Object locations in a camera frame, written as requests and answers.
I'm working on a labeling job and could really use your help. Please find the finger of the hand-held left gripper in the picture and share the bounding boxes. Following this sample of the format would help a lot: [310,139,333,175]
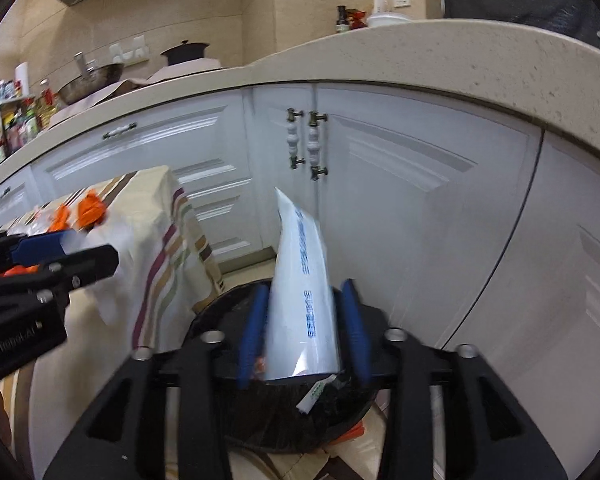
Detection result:
[0,244,121,312]
[0,229,84,274]

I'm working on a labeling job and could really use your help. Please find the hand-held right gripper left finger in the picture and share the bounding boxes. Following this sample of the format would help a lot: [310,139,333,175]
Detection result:
[42,282,272,480]

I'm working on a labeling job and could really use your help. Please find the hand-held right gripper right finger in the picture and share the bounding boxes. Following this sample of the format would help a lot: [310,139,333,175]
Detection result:
[337,279,568,480]

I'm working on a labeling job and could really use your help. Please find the white packet with blue print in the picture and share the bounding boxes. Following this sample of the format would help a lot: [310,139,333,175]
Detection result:
[262,187,342,384]

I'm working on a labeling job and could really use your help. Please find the bin with black liner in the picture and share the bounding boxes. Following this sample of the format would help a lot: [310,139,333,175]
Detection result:
[187,280,382,454]

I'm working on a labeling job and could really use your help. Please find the white and green paper slip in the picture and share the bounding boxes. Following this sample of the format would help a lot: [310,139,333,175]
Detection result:
[299,377,333,416]

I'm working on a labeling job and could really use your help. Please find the striped tablecloth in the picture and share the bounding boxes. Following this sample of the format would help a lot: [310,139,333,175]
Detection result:
[0,165,226,480]

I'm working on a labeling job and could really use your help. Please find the orange flat item under bin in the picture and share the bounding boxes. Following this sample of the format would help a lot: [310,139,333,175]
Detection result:
[339,420,369,444]

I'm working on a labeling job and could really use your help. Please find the group of condiment bottles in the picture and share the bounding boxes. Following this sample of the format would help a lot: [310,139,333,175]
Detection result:
[0,75,61,182]

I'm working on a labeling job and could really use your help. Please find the white paper towel roll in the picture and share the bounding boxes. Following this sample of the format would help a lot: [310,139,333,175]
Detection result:
[14,61,31,99]

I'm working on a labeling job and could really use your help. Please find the steel wok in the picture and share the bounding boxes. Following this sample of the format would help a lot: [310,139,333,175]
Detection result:
[55,52,127,107]

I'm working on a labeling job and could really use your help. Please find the beige stove cover cloth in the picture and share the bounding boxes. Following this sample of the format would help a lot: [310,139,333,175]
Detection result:
[50,58,227,127]

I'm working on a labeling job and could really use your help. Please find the black lidded pot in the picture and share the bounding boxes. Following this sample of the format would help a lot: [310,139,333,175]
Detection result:
[160,40,211,66]

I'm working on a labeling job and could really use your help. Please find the white lidded bowl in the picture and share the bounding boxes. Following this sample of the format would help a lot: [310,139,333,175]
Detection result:
[367,12,414,29]

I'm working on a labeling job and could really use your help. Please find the brass and white door handle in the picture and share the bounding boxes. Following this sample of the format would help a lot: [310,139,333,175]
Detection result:
[286,108,304,169]
[307,110,329,181]

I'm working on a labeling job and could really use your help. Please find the double wall socket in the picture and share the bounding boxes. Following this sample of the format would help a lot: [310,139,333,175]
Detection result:
[108,35,146,64]

